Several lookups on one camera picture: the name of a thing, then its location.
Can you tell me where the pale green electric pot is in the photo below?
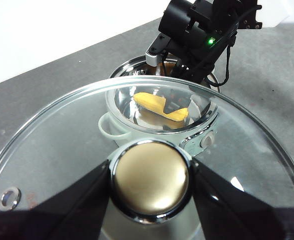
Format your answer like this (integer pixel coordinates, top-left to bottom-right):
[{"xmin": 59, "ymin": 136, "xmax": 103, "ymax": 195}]
[{"xmin": 98, "ymin": 55, "xmax": 222, "ymax": 157}]

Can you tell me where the glass lid with round knob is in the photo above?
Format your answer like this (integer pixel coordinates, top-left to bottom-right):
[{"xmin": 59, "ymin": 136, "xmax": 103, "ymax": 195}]
[{"xmin": 0, "ymin": 74, "xmax": 294, "ymax": 240}]

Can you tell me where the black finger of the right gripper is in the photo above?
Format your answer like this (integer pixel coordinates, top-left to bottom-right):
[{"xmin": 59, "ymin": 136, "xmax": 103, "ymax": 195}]
[{"xmin": 162, "ymin": 98, "xmax": 185, "ymax": 115}]

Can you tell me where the white robot mount block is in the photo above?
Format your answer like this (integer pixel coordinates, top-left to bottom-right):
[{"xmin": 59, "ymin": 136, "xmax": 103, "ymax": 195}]
[{"xmin": 259, "ymin": 0, "xmax": 294, "ymax": 29}]

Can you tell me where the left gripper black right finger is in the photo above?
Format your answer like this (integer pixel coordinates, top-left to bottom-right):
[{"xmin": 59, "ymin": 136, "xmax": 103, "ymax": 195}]
[{"xmin": 190, "ymin": 158, "xmax": 294, "ymax": 240}]

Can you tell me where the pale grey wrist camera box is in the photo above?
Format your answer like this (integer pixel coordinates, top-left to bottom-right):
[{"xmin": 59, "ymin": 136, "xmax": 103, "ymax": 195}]
[{"xmin": 145, "ymin": 48, "xmax": 166, "ymax": 68}]

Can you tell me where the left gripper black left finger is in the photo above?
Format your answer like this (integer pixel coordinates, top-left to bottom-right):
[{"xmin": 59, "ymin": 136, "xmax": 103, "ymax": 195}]
[{"xmin": 0, "ymin": 159, "xmax": 112, "ymax": 240}]

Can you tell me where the yellow corn cob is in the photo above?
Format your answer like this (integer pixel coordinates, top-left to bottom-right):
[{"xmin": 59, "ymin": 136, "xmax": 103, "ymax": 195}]
[{"xmin": 133, "ymin": 91, "xmax": 189, "ymax": 123}]

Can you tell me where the black cable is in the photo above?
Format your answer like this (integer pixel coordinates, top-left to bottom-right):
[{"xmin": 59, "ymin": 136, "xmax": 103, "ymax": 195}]
[{"xmin": 204, "ymin": 4, "xmax": 262, "ymax": 88}]

